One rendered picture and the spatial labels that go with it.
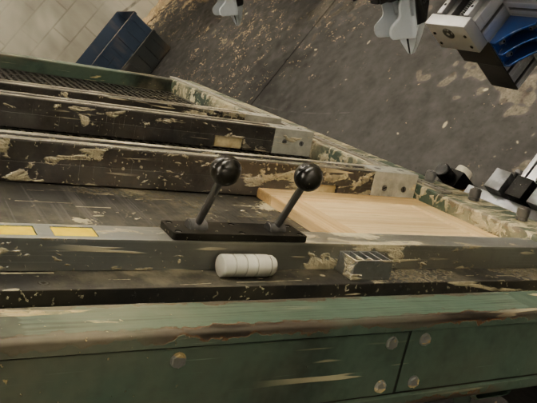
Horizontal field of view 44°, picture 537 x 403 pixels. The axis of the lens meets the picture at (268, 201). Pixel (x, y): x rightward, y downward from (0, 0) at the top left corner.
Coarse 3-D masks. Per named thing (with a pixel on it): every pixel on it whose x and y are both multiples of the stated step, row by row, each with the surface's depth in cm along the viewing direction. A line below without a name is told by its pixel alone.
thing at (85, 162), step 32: (0, 160) 105; (32, 160) 107; (64, 160) 109; (96, 160) 112; (128, 160) 115; (160, 160) 118; (192, 160) 121; (256, 160) 127; (288, 160) 136; (224, 192) 126; (256, 192) 129; (352, 192) 141; (384, 192) 145
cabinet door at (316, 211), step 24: (264, 192) 127; (288, 192) 131; (312, 192) 135; (288, 216) 119; (312, 216) 116; (336, 216) 121; (360, 216) 125; (384, 216) 129; (408, 216) 133; (432, 216) 137
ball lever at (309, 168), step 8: (296, 168) 86; (304, 168) 85; (312, 168) 85; (296, 176) 85; (304, 176) 84; (312, 176) 84; (320, 176) 85; (296, 184) 85; (304, 184) 84; (312, 184) 84; (320, 184) 86; (296, 192) 87; (296, 200) 88; (288, 208) 89; (280, 216) 90; (272, 224) 91; (280, 224) 91; (280, 232) 92
